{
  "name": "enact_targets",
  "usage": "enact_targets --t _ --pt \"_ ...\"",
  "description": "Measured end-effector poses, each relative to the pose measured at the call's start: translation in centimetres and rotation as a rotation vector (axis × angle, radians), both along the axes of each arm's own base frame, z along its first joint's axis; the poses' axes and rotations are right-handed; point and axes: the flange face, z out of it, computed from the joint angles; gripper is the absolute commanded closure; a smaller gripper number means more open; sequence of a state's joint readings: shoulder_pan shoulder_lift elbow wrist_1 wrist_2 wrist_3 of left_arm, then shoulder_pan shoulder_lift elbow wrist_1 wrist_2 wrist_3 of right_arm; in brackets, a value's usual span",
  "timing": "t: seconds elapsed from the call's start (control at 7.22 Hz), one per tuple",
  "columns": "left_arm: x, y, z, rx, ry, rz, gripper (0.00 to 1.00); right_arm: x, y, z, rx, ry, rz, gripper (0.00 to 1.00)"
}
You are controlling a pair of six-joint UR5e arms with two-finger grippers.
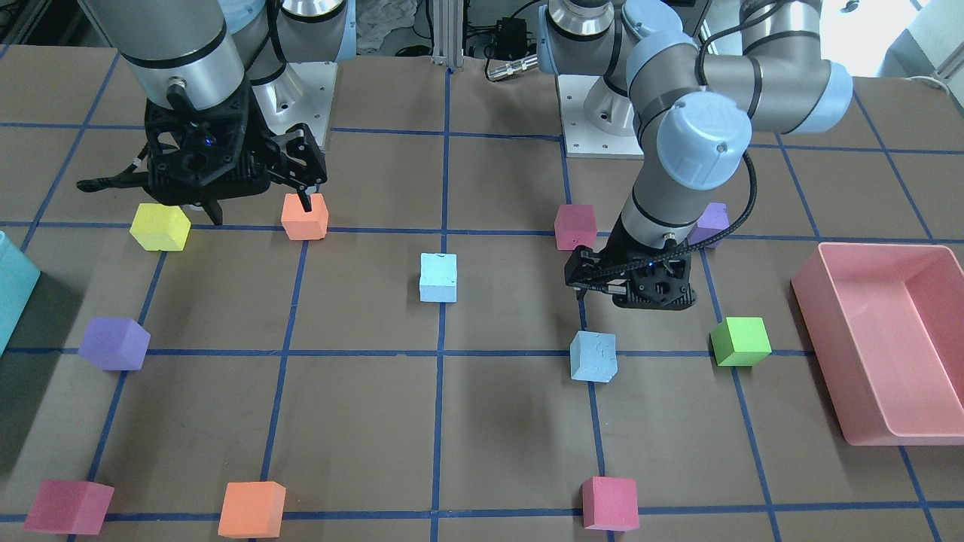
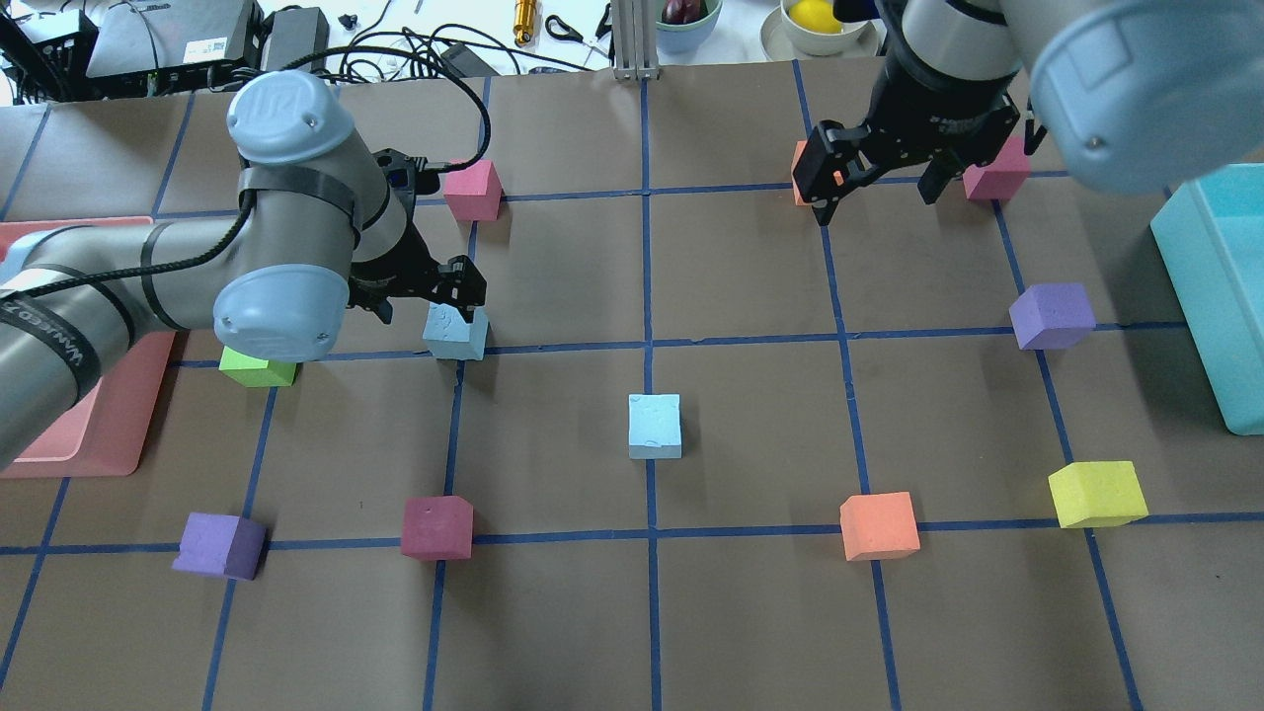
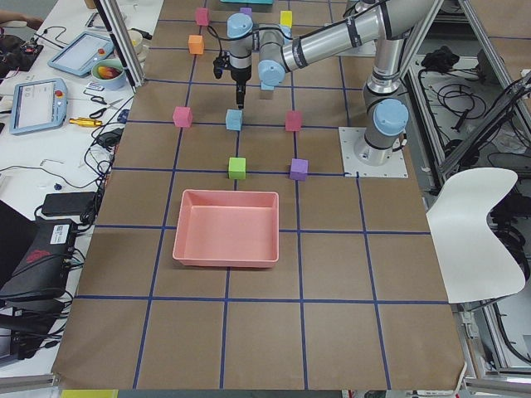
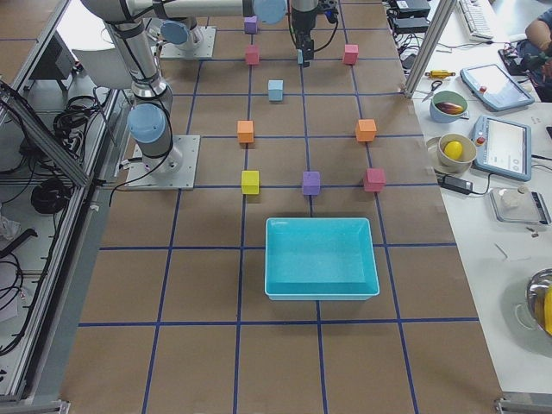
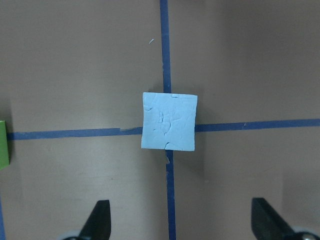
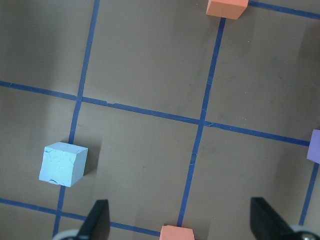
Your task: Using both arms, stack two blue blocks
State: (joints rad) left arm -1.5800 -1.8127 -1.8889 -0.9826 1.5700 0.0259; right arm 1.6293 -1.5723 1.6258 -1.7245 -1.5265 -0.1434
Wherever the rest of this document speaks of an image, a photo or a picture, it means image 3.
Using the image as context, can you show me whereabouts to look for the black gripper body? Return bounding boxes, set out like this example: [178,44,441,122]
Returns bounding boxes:
[234,68,248,105]

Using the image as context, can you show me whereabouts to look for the light blue foam block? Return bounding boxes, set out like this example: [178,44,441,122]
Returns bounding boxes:
[225,109,243,131]

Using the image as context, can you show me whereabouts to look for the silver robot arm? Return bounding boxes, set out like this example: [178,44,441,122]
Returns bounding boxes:
[213,1,438,109]

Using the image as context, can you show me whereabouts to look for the pink-red foam block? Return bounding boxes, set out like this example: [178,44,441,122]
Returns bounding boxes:
[285,110,303,132]

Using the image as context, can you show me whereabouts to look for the orange foam block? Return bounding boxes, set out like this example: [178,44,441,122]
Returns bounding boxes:
[188,35,205,55]

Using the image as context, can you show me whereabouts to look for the pink foam block left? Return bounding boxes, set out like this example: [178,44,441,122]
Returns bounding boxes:
[173,106,193,128]

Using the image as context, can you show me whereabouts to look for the pink foam block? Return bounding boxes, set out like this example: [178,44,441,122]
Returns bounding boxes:
[173,106,193,128]
[195,7,210,27]

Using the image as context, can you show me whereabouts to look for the green foam block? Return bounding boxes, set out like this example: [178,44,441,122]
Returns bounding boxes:
[228,157,246,180]

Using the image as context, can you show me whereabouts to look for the far purple foam block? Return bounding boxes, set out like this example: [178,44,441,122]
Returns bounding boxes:
[239,7,252,17]

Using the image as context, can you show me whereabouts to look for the purple foam block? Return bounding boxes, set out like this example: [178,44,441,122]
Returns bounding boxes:
[290,158,309,181]
[239,7,252,17]

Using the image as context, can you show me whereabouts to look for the pink foam block far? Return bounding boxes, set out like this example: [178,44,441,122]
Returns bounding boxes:
[195,7,210,27]

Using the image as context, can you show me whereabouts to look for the yellow foam block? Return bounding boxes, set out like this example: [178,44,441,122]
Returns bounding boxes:
[280,10,293,28]

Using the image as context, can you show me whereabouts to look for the white cup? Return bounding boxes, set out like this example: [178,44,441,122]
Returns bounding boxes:
[128,29,149,57]

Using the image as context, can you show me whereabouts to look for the pink plastic tray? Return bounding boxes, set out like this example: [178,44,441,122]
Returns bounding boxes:
[173,189,280,268]

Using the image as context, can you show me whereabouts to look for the green bowl with fruit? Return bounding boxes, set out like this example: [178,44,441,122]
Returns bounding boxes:
[91,59,126,90]

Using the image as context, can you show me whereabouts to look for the black scissors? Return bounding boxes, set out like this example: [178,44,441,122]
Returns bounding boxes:
[89,95,122,119]

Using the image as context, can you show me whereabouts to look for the far teach pendant tablet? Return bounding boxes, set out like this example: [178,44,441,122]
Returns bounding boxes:
[47,32,114,76]

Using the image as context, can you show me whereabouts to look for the teach pendant tablet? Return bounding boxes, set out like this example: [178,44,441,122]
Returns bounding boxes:
[9,78,67,135]
[47,32,114,76]

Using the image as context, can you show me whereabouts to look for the black power adapter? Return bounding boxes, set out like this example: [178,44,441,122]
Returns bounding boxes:
[41,192,95,216]

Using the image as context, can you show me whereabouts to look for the near teach pendant tablet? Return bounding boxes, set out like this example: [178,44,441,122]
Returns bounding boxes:
[9,78,67,135]

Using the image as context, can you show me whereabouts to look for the white chair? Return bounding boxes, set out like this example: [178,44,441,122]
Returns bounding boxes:
[426,167,525,303]

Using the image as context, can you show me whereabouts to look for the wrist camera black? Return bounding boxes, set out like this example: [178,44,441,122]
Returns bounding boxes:
[212,51,231,80]

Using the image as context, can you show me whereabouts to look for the aluminium frame post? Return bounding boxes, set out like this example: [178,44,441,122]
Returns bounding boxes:
[95,0,145,87]

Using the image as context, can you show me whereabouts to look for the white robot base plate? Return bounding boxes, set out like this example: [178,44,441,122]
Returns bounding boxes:
[339,127,408,178]

